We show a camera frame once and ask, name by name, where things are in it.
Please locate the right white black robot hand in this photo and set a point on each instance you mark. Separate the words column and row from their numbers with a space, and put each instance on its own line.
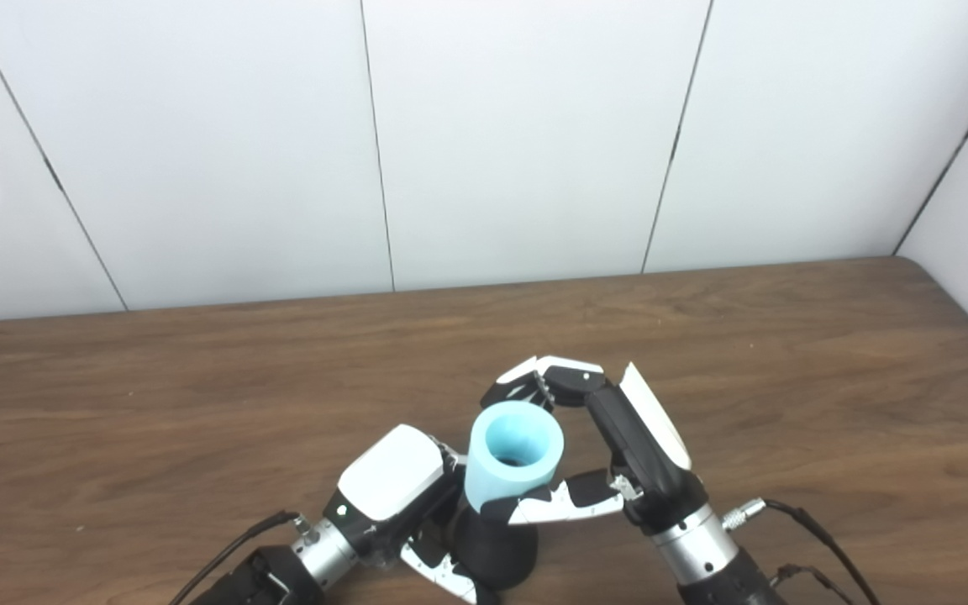
column 639, row 445

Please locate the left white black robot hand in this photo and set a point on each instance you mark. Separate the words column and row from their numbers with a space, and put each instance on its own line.
column 391, row 475

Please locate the black funnel-shaped nozzle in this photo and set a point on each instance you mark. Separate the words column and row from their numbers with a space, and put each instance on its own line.
column 497, row 550

